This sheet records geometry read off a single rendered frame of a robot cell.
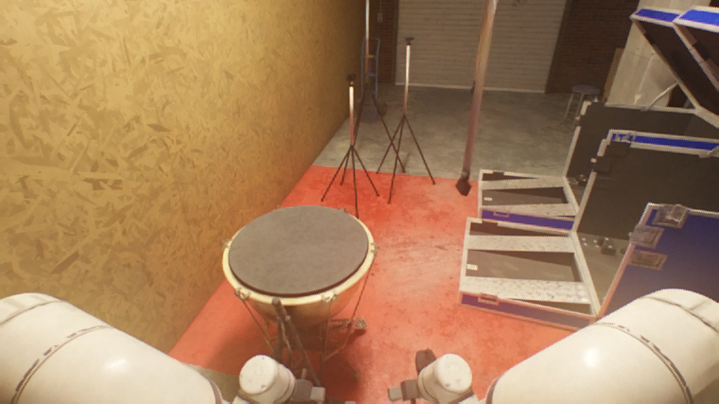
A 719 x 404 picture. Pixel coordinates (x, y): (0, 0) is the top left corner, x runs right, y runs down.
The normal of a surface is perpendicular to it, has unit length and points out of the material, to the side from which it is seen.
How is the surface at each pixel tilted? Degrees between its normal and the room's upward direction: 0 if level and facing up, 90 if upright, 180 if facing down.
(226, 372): 0
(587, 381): 30
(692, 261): 90
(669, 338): 6
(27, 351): 17
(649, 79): 90
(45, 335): 5
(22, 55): 90
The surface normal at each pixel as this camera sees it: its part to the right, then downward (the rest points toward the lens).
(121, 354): 0.43, -0.90
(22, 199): 0.98, 0.11
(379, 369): 0.00, -0.88
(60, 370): -0.04, -0.74
